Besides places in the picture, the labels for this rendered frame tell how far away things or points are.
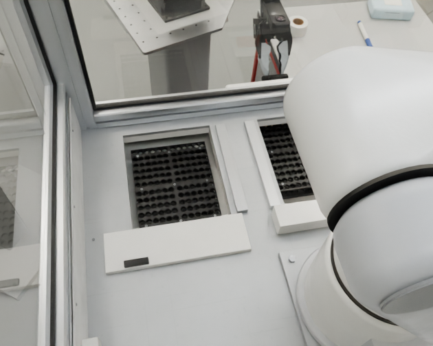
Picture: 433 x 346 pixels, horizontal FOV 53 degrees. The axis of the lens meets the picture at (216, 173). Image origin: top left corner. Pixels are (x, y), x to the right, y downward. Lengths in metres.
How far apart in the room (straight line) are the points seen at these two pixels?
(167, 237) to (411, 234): 0.62
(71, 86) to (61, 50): 0.09
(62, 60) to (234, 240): 0.47
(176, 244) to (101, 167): 0.25
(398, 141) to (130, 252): 0.62
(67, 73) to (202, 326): 0.54
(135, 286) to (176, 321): 0.10
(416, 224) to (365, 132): 0.07
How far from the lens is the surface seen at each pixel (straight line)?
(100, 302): 0.83
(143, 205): 0.96
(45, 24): 0.85
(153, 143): 1.13
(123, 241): 0.86
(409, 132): 0.32
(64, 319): 0.68
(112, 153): 0.99
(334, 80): 0.35
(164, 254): 0.84
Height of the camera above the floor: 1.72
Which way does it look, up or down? 56 degrees down
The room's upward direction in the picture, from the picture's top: 5 degrees clockwise
